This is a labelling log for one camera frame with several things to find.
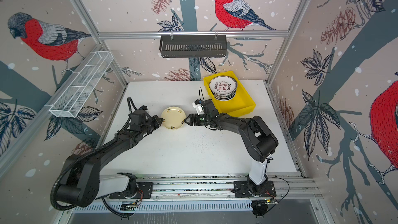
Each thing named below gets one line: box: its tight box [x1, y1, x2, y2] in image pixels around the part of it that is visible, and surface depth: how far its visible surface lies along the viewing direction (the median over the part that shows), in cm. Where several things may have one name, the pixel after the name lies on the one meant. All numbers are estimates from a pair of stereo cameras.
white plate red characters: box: [208, 75, 238, 101], surface depth 111 cm
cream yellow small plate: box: [161, 106, 187, 130], surface depth 92 cm
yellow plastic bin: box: [203, 71, 257, 117], surface depth 109 cm
